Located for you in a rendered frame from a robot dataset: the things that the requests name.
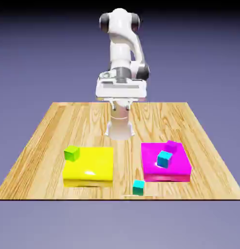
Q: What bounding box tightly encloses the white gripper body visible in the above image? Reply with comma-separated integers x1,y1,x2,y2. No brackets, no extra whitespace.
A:
95,77,148,102

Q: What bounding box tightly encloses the small purple cube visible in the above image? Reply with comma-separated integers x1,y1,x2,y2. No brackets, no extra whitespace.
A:
164,140,178,155

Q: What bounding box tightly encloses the small green cube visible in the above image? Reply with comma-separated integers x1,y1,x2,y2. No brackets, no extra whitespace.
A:
63,145,81,162

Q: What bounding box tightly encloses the small blue cube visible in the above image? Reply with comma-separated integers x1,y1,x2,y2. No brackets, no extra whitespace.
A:
156,150,173,169

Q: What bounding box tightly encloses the small teal cube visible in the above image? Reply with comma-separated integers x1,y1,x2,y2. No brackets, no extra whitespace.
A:
132,179,146,196

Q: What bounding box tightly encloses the large magenta box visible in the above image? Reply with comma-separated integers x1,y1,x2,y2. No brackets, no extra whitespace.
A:
141,142,192,183

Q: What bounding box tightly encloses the large yellow box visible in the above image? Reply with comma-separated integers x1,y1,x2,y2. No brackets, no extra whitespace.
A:
62,146,114,188

